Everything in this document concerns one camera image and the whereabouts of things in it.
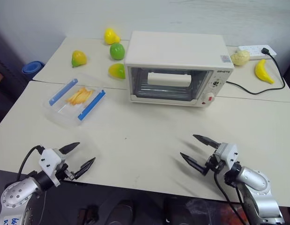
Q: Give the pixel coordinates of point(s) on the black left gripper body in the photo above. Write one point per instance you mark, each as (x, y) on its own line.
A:
(65, 174)

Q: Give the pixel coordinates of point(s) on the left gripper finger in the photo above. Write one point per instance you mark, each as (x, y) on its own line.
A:
(69, 148)
(85, 167)

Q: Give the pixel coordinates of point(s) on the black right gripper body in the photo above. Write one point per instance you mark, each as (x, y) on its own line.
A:
(212, 163)

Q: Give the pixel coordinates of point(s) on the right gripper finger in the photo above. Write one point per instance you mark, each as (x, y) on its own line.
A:
(194, 164)
(205, 140)

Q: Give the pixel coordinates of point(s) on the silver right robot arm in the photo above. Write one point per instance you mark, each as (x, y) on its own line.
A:
(255, 180)

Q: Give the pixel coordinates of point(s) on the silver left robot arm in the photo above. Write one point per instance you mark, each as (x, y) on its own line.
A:
(16, 194)

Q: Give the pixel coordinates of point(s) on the yellow fries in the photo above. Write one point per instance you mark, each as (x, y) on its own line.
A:
(79, 96)

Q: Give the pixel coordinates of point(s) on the white toaster oven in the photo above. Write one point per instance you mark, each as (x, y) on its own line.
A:
(175, 49)

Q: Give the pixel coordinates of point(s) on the clear container with blue clips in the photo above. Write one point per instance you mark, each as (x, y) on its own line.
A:
(56, 112)

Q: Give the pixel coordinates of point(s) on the dark rounded shape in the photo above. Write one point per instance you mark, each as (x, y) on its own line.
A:
(122, 212)

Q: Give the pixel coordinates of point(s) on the blue round stool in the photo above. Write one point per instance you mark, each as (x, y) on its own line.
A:
(32, 68)

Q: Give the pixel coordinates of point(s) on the cream toy cauliflower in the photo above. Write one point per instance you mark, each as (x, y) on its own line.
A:
(240, 58)

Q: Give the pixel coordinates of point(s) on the yellow toy banana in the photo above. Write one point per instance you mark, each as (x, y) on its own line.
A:
(263, 71)

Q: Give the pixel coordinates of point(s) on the yellow-green toy pear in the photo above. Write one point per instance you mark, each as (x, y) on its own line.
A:
(78, 58)

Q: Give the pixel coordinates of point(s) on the yellow-green toy mango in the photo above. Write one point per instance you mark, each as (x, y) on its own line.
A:
(116, 70)

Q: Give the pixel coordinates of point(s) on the white power strip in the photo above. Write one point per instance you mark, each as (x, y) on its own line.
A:
(250, 49)

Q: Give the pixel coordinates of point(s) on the green toy fruit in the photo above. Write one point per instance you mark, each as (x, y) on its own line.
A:
(116, 51)

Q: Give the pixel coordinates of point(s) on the yellow toy pear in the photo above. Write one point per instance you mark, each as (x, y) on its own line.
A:
(110, 36)

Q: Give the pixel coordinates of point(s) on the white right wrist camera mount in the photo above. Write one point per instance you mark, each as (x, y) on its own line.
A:
(226, 152)

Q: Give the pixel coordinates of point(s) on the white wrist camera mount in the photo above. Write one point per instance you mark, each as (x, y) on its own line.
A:
(49, 161)
(226, 152)

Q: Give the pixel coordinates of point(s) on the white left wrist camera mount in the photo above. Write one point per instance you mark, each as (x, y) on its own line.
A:
(49, 161)

